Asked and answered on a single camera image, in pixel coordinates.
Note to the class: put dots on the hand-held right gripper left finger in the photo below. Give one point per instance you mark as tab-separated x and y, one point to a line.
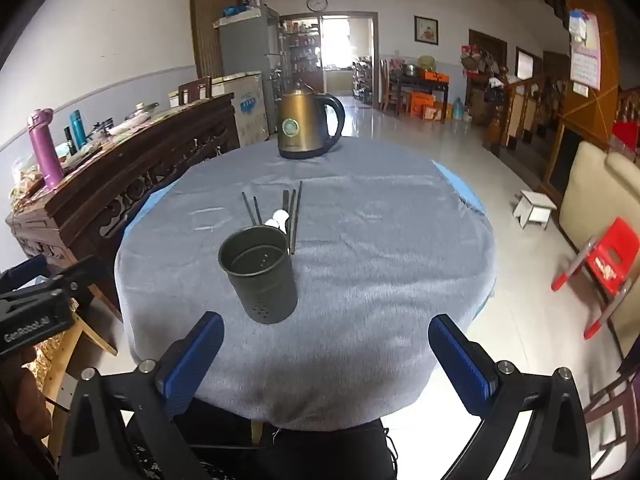
195	362

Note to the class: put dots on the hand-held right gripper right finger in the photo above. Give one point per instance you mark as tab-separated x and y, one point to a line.
460	365

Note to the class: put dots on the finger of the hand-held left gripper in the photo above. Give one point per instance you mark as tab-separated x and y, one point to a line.
25	267
80	277

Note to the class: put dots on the dark green metal utensil holder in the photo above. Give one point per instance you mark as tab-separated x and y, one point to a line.
265	285

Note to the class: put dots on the white ceramic spoon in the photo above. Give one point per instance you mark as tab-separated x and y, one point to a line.
275	220

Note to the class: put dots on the dark metal chopstick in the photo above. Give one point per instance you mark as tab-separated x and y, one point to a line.
298	210
248	207
286	210
257	210

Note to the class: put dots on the pair of dark chopsticks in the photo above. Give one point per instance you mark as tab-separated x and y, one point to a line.
292	220

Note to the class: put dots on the person's left hand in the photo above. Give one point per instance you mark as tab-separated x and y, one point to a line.
22	400

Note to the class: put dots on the light wooden stand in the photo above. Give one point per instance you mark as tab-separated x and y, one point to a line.
87	345

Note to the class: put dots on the pink thermos bottle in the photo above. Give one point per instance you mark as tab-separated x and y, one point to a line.
44	150

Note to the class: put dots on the dark glass bottle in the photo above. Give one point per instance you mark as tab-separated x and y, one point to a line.
70	141

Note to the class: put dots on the teal thermos bottle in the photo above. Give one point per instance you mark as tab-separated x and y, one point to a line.
78	130

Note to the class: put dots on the grey tablecloth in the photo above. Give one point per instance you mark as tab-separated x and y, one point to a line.
350	260

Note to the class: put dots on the brown slatted wooden chair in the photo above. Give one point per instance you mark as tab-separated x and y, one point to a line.
612	405

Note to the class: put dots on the small white stool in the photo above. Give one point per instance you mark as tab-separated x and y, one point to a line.
536	207

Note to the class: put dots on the red plastic child chair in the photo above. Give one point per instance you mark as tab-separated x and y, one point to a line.
612	255

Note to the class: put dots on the dark wooden chair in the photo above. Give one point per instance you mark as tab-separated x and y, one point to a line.
195	89

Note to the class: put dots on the beige sofa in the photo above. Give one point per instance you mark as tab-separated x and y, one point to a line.
595	190

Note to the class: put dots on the white chest freezer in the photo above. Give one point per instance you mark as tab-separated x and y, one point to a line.
247	102

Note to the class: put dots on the clear water jug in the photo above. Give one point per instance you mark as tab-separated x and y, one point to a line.
458	109

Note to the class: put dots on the gold electric kettle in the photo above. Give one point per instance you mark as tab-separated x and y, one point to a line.
300	125

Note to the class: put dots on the orange cardboard box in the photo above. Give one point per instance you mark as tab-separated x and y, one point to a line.
425	105

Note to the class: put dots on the wooden stair railing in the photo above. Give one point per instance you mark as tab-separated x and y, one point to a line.
525	105

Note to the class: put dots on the brown wooden door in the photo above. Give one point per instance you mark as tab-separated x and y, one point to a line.
210	25

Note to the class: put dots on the grey refrigerator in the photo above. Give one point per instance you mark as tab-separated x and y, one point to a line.
245	45

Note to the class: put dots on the dark wooden side table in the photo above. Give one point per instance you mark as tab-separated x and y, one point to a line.
400	82

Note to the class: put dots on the kitchen shelf with jars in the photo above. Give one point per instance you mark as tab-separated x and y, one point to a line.
300	55

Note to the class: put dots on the wall calendar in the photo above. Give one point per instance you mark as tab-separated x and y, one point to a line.
586	55

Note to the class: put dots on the framed wall picture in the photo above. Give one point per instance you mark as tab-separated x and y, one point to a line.
426	29

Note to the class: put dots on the round wall clock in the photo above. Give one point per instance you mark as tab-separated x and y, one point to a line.
317	3

